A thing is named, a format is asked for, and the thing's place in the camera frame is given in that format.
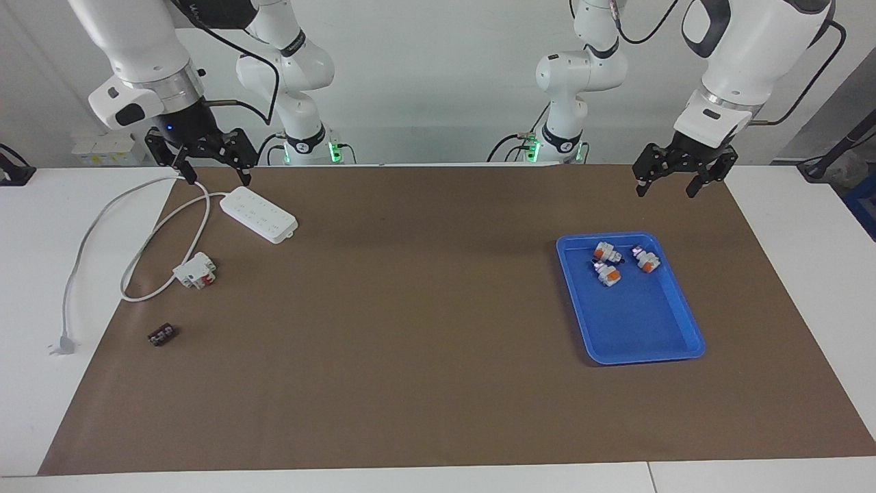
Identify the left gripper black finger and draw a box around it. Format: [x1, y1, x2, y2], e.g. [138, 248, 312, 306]
[631, 142, 675, 198]
[686, 145, 738, 199]

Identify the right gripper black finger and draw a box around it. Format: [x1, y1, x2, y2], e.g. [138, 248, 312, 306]
[145, 129, 197, 184]
[214, 127, 258, 187]

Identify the white power strip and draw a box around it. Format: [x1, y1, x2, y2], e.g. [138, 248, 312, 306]
[219, 186, 299, 244]

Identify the black stand pole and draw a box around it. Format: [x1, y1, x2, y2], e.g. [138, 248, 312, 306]
[797, 110, 876, 182]

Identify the white red circuit breaker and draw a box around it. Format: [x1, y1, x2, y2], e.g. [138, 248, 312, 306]
[172, 252, 217, 290]

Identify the blue storage crate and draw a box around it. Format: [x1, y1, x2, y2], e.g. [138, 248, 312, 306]
[843, 190, 876, 242]

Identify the black clamp device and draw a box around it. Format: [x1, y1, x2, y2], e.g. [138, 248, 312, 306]
[0, 144, 36, 187]

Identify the blue plastic tray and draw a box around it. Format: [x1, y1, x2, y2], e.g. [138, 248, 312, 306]
[556, 231, 706, 366]

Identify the brown table mat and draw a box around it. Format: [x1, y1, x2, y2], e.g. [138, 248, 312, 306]
[38, 164, 876, 477]

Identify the black base cable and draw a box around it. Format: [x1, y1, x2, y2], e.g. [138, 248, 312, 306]
[259, 130, 288, 165]
[486, 103, 552, 164]

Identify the white wall box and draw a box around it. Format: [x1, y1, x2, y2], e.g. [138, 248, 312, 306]
[70, 132, 136, 166]

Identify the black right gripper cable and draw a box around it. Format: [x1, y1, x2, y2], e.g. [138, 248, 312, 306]
[171, 0, 281, 127]

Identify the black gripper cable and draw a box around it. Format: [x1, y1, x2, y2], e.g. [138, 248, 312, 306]
[606, 0, 844, 127]
[171, 0, 281, 127]

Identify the white power strip cable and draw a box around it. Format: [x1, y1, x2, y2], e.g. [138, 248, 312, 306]
[48, 175, 230, 357]

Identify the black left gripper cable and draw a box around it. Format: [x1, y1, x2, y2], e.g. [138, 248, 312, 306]
[606, 0, 844, 127]

